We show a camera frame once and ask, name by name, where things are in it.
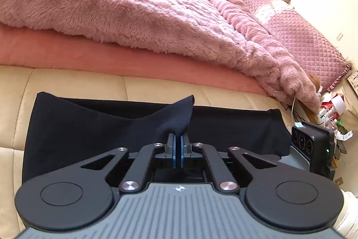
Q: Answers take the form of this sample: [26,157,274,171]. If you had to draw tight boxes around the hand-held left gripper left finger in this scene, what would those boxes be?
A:
[81,133,178,195]

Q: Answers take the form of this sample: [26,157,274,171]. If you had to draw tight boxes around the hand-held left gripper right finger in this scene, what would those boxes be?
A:
[180,133,281,195]

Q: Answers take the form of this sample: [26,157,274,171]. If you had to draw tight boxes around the black pants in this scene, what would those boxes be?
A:
[22,92,293,184]

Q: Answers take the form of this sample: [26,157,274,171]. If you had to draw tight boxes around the small brown plush toy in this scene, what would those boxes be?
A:
[308,74,323,94]

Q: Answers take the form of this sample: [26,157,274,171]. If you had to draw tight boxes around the white power socket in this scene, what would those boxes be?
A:
[347,69,358,94]

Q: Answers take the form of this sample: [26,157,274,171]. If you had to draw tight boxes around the pink quilted headboard cover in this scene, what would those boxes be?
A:
[224,0,352,94]

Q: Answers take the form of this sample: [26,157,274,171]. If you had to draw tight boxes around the cream quilted bed mattress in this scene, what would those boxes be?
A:
[0,65,318,239]

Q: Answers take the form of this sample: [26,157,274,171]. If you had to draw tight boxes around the salmon pink bed sheet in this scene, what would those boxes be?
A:
[0,25,269,97]

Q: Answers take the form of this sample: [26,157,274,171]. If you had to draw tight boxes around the pink fluffy blanket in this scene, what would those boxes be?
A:
[0,0,321,115]

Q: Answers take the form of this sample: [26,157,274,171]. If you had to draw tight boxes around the black cable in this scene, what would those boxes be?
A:
[280,102,309,122]

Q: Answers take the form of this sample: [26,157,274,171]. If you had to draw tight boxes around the white cable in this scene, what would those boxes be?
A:
[290,96,297,124]

